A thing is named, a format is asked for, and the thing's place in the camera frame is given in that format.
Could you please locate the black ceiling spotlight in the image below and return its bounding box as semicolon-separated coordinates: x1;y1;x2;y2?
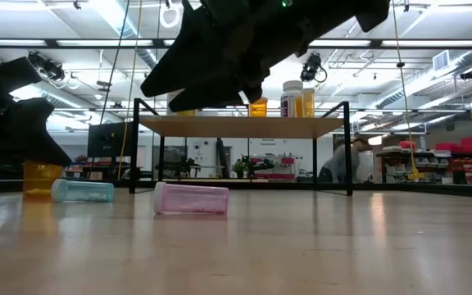
25;50;67;83

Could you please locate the pink pill vial white cap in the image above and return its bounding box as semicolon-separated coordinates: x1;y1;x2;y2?
152;181;229;216

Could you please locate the narrow amber pill vial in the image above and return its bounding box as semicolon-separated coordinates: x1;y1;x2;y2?
301;87;316;119

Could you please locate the teal pill vial white cap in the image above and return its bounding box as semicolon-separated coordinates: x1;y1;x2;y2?
50;178;116;203

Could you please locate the red white storage rack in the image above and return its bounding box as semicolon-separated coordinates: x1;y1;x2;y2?
248;153;297;181

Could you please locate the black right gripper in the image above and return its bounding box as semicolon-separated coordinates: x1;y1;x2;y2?
139;0;315;114

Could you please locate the white wall air vent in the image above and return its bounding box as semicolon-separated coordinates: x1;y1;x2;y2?
432;49;452;72

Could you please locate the black computer monitor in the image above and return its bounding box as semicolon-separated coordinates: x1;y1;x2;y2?
87;121;135;159

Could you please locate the person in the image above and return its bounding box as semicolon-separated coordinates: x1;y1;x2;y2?
319;136;371;184

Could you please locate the black overhead crossbar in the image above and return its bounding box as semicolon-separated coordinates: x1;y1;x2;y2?
0;37;472;51

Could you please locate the black overhead camera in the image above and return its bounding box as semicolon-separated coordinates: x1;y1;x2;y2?
299;52;329;84

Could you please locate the amber bottle yellow cap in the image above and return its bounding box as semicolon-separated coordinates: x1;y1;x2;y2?
166;92;198;117

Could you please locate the thin yellow hanging cord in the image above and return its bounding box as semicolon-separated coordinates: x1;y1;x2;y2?
116;0;143;181

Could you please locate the wooden shelf black metal frame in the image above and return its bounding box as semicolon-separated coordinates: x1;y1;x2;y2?
128;98;354;197

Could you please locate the thin black hanging cable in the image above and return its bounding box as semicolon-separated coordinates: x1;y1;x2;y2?
99;0;131;124

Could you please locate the yellow hanging cord with weight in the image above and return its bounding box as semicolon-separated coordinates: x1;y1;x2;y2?
391;0;425;182

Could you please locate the red bin storage shelf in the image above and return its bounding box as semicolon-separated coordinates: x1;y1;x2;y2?
376;137;472;186

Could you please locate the green potted plant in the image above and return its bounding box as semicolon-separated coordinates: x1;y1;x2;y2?
230;158;250;179

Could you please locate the white hanging ring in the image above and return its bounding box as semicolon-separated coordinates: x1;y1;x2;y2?
158;0;181;30

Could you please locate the black aluminium table frame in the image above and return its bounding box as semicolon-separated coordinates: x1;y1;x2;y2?
0;176;472;200

